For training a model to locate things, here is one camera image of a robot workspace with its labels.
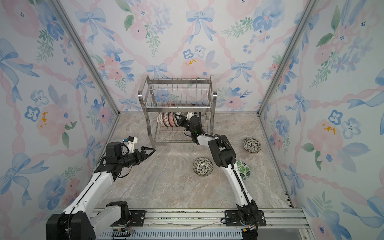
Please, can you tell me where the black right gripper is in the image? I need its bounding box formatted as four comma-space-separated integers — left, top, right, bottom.
174, 115, 195, 137

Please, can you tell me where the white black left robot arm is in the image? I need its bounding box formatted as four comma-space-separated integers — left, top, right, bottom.
46, 137, 156, 240

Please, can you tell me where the black leaf pattern pink bowl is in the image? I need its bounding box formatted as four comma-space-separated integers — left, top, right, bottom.
243, 138, 262, 154

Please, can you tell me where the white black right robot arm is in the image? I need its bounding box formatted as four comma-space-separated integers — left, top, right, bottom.
175, 114, 264, 240

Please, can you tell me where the stainless steel dish rack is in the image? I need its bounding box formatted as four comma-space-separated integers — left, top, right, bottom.
138, 75, 218, 148

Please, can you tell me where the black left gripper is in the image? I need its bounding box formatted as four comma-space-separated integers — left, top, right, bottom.
118, 146, 155, 169

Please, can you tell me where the black floral pattern bowl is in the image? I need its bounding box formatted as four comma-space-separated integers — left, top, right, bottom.
168, 112, 176, 127

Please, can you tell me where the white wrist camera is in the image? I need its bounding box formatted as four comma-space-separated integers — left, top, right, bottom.
187, 112, 194, 120
123, 136, 138, 152

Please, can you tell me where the green monstera leaf bowl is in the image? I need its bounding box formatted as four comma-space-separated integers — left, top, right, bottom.
236, 161, 251, 181

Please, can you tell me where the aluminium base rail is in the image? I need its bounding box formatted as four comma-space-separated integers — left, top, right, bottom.
89, 206, 315, 240

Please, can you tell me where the red diamond pattern bowl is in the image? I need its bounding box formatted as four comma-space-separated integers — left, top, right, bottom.
162, 113, 171, 127

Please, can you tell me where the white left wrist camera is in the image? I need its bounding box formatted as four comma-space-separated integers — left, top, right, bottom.
123, 136, 138, 152

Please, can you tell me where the green white patterned bowl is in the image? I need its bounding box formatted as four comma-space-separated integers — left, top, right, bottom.
173, 112, 181, 127

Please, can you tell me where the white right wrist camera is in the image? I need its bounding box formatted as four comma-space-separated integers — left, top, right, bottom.
187, 112, 194, 120

